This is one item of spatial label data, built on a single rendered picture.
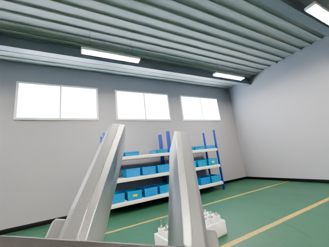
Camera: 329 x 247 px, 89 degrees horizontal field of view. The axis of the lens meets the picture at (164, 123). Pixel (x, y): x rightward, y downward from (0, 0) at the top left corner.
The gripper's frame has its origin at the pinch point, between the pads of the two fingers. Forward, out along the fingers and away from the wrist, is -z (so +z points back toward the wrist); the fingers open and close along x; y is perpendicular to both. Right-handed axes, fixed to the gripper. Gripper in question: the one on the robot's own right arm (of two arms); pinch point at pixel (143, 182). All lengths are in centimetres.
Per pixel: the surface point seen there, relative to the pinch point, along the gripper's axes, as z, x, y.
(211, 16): -414, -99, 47
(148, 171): -239, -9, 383
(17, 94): -344, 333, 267
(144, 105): -452, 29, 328
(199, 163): -302, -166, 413
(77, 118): -343, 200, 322
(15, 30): -367, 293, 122
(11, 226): -109, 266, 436
